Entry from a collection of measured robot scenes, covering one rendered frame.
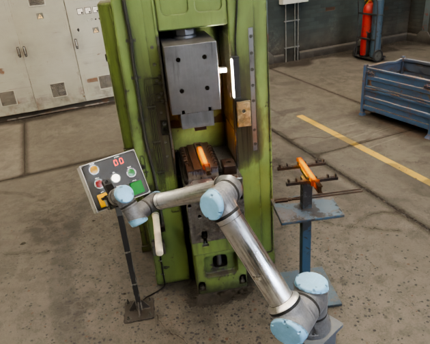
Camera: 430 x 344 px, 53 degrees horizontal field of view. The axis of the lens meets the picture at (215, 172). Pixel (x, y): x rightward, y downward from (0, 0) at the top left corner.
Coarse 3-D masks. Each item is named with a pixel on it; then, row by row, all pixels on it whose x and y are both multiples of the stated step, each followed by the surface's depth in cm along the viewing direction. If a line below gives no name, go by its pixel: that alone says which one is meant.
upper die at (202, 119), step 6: (186, 114) 256; (192, 114) 257; (198, 114) 258; (204, 114) 258; (210, 114) 259; (180, 120) 262; (186, 120) 258; (192, 120) 259; (198, 120) 259; (204, 120) 260; (210, 120) 261; (186, 126) 260; (192, 126) 261; (198, 126) 261
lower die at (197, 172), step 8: (192, 144) 311; (200, 144) 307; (192, 152) 298; (208, 152) 295; (192, 160) 286; (200, 160) 282; (208, 160) 283; (192, 168) 278; (200, 168) 275; (216, 168) 276; (192, 176) 275; (200, 176) 276; (208, 176) 277; (216, 176) 278
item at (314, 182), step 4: (296, 160) 281; (300, 160) 276; (300, 164) 272; (304, 164) 270; (304, 168) 266; (308, 168) 266; (304, 172) 265; (308, 172) 261; (312, 176) 256; (312, 180) 250; (316, 180) 249; (312, 184) 250; (316, 184) 248; (320, 184) 244; (316, 188) 248; (320, 188) 243; (320, 192) 244
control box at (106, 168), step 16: (112, 160) 250; (128, 160) 254; (80, 176) 247; (96, 176) 244; (112, 176) 248; (128, 176) 253; (144, 176) 257; (96, 192) 243; (144, 192) 256; (96, 208) 241
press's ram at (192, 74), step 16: (160, 48) 270; (176, 48) 239; (192, 48) 241; (208, 48) 242; (176, 64) 243; (192, 64) 244; (208, 64) 246; (176, 80) 247; (192, 80) 248; (208, 80) 250; (176, 96) 251; (192, 96) 252; (208, 96) 254; (176, 112) 255; (192, 112) 257
